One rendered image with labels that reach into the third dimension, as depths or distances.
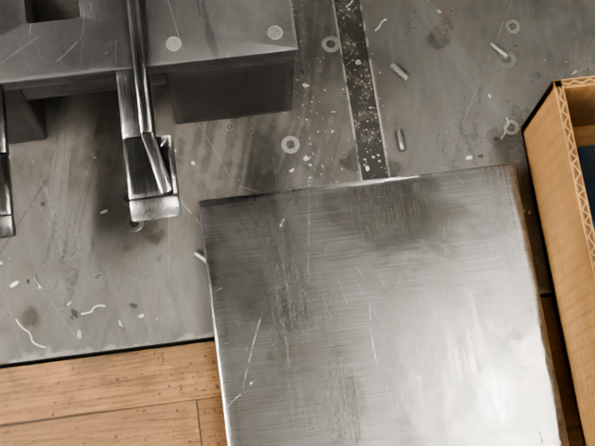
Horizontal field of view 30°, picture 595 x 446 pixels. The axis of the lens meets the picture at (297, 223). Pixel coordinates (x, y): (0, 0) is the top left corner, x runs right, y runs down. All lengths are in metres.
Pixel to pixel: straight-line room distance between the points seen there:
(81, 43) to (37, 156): 0.10
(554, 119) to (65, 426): 0.29
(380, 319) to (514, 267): 0.08
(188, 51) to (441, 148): 0.16
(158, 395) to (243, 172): 0.13
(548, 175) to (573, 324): 0.08
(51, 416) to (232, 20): 0.22
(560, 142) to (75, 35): 0.24
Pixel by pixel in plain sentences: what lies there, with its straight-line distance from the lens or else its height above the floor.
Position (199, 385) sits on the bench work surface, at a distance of 0.59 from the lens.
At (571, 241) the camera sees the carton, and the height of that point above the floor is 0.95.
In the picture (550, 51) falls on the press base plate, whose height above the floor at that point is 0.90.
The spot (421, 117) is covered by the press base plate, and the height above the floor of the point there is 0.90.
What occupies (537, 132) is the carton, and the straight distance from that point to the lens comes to 0.60.
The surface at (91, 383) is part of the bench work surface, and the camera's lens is 0.59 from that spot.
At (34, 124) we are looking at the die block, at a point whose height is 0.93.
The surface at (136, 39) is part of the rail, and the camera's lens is 0.54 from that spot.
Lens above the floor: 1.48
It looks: 75 degrees down
